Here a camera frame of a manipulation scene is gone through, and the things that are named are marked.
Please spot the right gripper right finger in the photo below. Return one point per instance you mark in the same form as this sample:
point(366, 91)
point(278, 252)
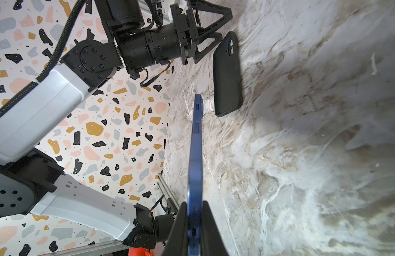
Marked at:
point(211, 240)

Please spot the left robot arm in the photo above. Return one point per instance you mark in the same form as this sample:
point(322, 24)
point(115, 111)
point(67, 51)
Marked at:
point(33, 182)

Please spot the black phone case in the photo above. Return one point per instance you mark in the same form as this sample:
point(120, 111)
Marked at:
point(227, 87)

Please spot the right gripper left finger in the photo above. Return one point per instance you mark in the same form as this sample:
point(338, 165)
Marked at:
point(177, 244)

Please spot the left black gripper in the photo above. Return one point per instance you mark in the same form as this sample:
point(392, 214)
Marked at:
point(159, 43)

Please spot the blue phone black screen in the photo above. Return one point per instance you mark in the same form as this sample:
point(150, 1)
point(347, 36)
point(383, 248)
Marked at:
point(195, 180)

